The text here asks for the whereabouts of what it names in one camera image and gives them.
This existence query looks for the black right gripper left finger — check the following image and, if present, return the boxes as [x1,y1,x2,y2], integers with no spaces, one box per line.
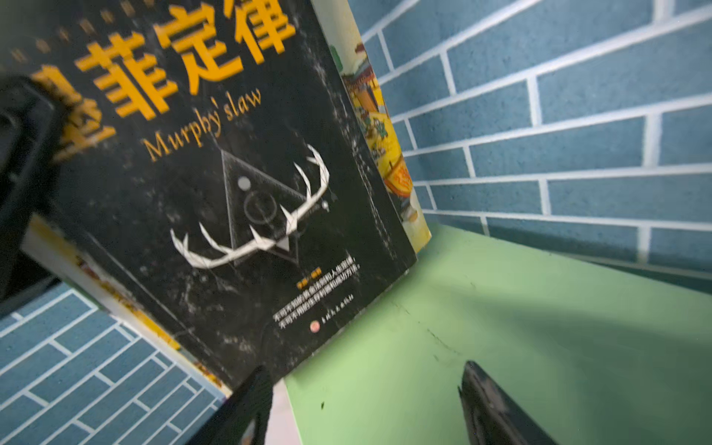
[187,365,274,445]

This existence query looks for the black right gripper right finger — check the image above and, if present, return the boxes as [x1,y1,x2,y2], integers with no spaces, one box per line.
[458,361,556,445]

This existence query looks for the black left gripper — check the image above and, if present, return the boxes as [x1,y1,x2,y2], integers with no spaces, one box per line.
[1,74,69,317]

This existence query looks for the yellow history book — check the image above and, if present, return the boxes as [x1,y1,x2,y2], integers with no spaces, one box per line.
[21,0,433,399]

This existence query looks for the black slipcase box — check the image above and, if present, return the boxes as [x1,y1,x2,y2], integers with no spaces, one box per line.
[0,0,418,390]

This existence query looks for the green metal bookshelf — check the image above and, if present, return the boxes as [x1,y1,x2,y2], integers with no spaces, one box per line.
[287,226,711,444]

